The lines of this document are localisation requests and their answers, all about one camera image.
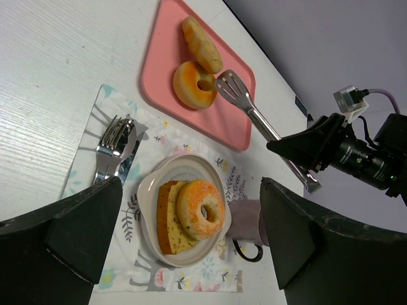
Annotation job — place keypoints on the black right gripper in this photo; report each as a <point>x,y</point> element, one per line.
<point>330,141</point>

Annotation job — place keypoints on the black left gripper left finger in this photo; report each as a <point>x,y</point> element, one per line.
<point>56,254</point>

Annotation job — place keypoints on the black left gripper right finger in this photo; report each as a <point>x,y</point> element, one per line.
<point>322,257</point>

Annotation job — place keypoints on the metal serving tongs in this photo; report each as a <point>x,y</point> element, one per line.
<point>233,90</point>

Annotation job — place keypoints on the yellow bread slice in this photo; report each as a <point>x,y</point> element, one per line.
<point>172,237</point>

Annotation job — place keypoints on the sugared orange donut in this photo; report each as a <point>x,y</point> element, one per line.
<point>201,209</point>

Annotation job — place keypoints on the floral cloth placemat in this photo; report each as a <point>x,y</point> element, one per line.
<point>130,265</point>

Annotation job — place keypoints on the purple mug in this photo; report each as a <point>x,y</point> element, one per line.
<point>248,225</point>

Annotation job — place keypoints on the pink rectangular tray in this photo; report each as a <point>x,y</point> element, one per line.
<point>167,49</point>

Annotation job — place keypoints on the metal knife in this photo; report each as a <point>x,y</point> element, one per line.
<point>125,166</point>

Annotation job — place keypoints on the metal fork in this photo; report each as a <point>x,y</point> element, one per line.
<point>108,156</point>

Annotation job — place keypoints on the white round plate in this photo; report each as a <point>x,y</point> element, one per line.
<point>186,167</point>

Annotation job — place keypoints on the orange glazed donut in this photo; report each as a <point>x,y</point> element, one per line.
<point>194,86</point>

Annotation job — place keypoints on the round yellow bun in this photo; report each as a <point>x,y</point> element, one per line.
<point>201,45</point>

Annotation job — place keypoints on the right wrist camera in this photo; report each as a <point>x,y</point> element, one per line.
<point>351,102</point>

